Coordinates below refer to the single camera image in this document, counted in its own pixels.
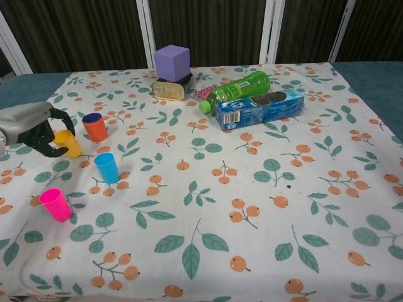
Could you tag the teal table cover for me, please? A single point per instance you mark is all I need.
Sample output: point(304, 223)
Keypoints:
point(371, 81)

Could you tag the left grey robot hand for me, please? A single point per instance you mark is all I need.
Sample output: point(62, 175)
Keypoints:
point(28, 124)

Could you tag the dark folding screen panel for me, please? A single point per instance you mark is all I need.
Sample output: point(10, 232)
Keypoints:
point(207, 31)
point(374, 28)
point(78, 31)
point(308, 28)

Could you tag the green plastic bottle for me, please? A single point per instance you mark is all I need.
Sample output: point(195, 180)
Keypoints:
point(239, 88)

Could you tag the floral tablecloth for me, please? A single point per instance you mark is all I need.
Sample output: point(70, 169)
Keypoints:
point(201, 204)

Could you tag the pink plastic cup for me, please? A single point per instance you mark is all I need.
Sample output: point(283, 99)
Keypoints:
point(57, 206)

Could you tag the dark blue plastic cup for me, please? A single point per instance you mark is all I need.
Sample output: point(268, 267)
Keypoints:
point(92, 118)

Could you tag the blue cookie package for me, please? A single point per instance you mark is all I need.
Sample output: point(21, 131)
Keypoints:
point(261, 110)

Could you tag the black and gold box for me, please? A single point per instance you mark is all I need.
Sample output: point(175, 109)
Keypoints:
point(168, 91)

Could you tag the light blue plastic cup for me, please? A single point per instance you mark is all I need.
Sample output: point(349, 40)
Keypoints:
point(107, 170)

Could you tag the yellow plastic cup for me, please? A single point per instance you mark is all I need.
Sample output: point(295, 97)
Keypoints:
point(72, 144)

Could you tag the pink candy pouch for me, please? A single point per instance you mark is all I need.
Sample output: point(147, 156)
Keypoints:
point(203, 93)

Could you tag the purple foam cube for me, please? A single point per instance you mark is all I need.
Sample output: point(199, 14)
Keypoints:
point(171, 64)

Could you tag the orange plastic cup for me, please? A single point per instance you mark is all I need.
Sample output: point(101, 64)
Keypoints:
point(96, 132)

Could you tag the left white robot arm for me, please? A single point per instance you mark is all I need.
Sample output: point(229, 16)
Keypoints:
point(2, 141)

